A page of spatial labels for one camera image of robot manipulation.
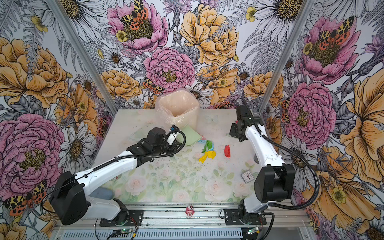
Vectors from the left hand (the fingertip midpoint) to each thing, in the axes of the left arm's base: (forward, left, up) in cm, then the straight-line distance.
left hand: (178, 147), depth 82 cm
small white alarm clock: (-11, -38, -14) cm, 42 cm away
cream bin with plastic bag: (+33, +3, -3) cm, 33 cm away
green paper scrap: (+10, -18, -14) cm, 25 cm away
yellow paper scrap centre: (+4, -19, -15) cm, 25 cm away
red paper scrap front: (+7, -30, -16) cm, 35 cm away
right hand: (+5, -32, +1) cm, 33 cm away
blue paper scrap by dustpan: (+13, -15, -15) cm, 25 cm away
